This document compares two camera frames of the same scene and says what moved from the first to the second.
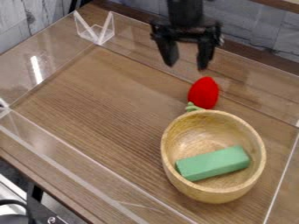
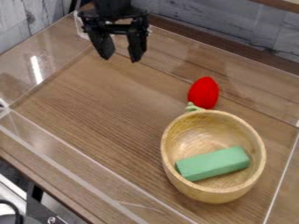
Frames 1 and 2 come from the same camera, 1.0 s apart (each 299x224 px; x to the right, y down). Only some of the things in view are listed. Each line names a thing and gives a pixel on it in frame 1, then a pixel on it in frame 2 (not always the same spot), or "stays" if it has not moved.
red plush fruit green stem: [202, 94] stays
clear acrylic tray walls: [169, 144] stays
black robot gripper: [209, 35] -> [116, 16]
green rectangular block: [200, 167] stays
